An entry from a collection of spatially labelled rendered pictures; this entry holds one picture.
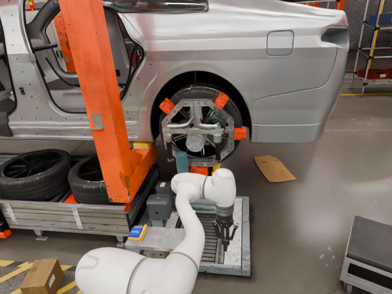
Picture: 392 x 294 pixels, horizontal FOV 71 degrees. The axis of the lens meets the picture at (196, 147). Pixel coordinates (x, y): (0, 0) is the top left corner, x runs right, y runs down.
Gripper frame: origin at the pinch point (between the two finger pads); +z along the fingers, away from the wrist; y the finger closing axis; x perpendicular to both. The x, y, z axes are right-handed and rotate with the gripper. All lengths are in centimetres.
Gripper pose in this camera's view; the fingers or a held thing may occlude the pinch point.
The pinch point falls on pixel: (225, 244)
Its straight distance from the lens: 142.5
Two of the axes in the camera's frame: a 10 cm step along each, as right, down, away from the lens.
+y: 9.5, 0.7, -2.9
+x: 2.9, -4.4, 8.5
